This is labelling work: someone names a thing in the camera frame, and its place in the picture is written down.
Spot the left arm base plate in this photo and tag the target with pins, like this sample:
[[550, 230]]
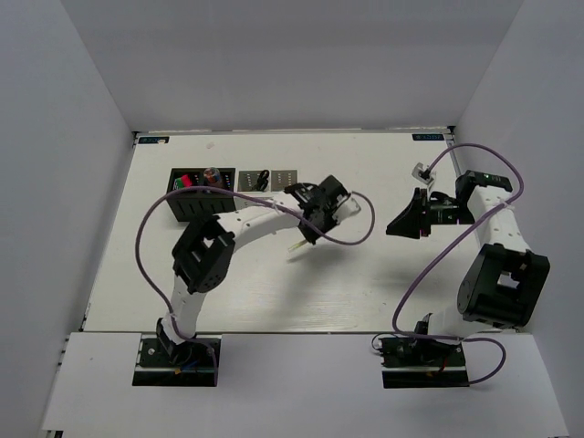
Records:
[[195, 366]]

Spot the black desk organizer box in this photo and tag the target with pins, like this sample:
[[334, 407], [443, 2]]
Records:
[[185, 206]]

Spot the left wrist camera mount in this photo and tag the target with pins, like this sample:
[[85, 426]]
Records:
[[347, 208]]

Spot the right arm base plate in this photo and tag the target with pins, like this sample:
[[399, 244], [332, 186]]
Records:
[[408, 363]]

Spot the blue label sticker left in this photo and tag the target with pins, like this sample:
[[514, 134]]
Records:
[[153, 139]]

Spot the blue label sticker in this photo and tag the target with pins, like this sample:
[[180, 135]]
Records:
[[427, 137], [153, 139]]

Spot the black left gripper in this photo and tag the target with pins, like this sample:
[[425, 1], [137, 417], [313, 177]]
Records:
[[311, 235]]

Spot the yellow highlighter pen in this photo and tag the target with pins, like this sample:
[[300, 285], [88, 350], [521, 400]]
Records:
[[296, 246]]

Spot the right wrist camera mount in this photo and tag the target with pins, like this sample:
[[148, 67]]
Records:
[[424, 176]]

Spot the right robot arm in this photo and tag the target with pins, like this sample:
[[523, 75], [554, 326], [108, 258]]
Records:
[[504, 282]]

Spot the white desk organizer box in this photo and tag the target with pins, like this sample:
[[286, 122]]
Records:
[[278, 181]]

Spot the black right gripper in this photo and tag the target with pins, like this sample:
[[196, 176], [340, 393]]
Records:
[[412, 217]]

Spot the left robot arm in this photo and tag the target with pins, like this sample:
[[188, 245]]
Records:
[[203, 253]]

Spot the black handled scissors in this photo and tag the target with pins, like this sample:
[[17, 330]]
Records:
[[262, 181]]

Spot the blue label sticker right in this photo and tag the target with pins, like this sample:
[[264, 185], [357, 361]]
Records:
[[427, 137]]

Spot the pink cap black highlighter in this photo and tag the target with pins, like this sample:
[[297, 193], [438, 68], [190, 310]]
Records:
[[186, 181]]

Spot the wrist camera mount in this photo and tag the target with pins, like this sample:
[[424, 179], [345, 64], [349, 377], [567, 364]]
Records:
[[424, 176], [347, 208]]

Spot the pink marker set tube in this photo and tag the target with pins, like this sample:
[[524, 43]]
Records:
[[213, 177]]

